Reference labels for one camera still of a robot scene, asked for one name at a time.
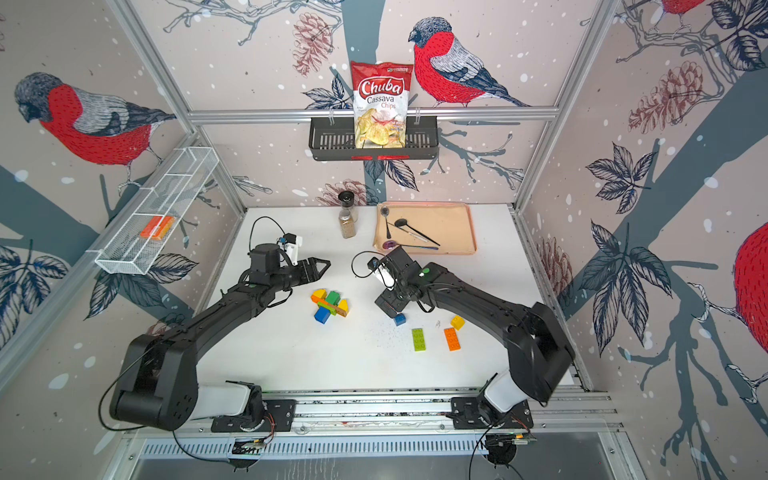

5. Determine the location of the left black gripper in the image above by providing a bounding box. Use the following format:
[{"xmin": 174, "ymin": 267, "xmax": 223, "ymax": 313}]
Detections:
[{"xmin": 270, "ymin": 257, "xmax": 331, "ymax": 293}]

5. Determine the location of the green square brick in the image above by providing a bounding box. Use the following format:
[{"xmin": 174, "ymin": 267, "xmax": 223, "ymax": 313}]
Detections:
[{"xmin": 325, "ymin": 291, "xmax": 341, "ymax": 306}]

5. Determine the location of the lime green long brick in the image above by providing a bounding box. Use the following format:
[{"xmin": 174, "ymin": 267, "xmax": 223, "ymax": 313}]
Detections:
[{"xmin": 318, "ymin": 302, "xmax": 337, "ymax": 316}]

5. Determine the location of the orange brick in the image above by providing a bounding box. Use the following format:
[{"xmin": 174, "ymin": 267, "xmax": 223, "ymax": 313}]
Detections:
[
  {"xmin": 311, "ymin": 296, "xmax": 330, "ymax": 307},
  {"xmin": 444, "ymin": 327, "xmax": 461, "ymax": 352}
]

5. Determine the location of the orange brick front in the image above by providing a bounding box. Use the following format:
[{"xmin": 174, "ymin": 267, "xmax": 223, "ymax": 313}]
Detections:
[{"xmin": 311, "ymin": 296, "xmax": 330, "ymax": 307}]

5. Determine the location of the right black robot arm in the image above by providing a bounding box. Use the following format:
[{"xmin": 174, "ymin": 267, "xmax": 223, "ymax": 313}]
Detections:
[{"xmin": 367, "ymin": 247, "xmax": 575, "ymax": 427}]

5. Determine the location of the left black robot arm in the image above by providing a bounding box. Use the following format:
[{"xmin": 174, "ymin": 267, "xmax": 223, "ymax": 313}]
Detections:
[{"xmin": 109, "ymin": 257, "xmax": 331, "ymax": 431}]

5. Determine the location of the purple spoon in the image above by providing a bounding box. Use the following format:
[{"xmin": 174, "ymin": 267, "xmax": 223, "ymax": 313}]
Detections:
[{"xmin": 382, "ymin": 240, "xmax": 439, "ymax": 251}]

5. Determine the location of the beige tray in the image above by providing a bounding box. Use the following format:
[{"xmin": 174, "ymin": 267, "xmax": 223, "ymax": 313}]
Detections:
[{"xmin": 373, "ymin": 202, "xmax": 477, "ymax": 256}]

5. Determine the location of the glass spice shaker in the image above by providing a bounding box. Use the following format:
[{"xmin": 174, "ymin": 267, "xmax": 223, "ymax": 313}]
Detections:
[{"xmin": 338, "ymin": 190, "xmax": 356, "ymax": 239}]

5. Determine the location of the black spoon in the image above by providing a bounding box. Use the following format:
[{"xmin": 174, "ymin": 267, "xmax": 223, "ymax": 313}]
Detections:
[{"xmin": 394, "ymin": 218, "xmax": 440, "ymax": 246}]

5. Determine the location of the small grey spoon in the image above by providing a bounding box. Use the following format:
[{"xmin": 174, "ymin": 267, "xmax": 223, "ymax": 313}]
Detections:
[{"xmin": 380, "ymin": 206, "xmax": 392, "ymax": 240}]

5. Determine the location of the Chuba cassava chips bag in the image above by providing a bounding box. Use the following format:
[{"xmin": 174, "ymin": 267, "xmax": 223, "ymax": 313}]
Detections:
[{"xmin": 350, "ymin": 62, "xmax": 413, "ymax": 149}]

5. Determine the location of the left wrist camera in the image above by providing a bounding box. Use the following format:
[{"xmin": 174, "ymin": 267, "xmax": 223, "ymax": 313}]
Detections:
[{"xmin": 248, "ymin": 233, "xmax": 303, "ymax": 285}]

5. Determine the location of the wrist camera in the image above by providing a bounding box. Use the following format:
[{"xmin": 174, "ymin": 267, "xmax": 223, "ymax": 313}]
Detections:
[
  {"xmin": 367, "ymin": 258, "xmax": 396, "ymax": 290},
  {"xmin": 248, "ymin": 233, "xmax": 303, "ymax": 285}
]

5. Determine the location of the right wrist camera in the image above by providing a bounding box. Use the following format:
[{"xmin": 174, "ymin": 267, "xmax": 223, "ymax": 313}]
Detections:
[{"xmin": 367, "ymin": 258, "xmax": 396, "ymax": 290}]

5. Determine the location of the black wall basket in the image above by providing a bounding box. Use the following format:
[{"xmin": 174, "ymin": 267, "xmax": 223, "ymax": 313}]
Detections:
[{"xmin": 309, "ymin": 115, "xmax": 439, "ymax": 161}]

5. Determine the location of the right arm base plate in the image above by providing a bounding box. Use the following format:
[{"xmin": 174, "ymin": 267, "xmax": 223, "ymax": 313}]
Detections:
[{"xmin": 446, "ymin": 397, "xmax": 534, "ymax": 430}]

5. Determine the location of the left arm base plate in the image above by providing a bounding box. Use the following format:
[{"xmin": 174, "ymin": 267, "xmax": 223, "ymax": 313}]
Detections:
[{"xmin": 211, "ymin": 399, "xmax": 297, "ymax": 435}]

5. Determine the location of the orange block in wire basket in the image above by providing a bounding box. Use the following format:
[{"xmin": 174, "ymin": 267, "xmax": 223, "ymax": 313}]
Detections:
[{"xmin": 139, "ymin": 216, "xmax": 175, "ymax": 241}]

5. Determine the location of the white wire wall basket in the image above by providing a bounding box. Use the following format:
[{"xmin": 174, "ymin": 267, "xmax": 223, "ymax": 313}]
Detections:
[{"xmin": 95, "ymin": 146, "xmax": 219, "ymax": 275}]

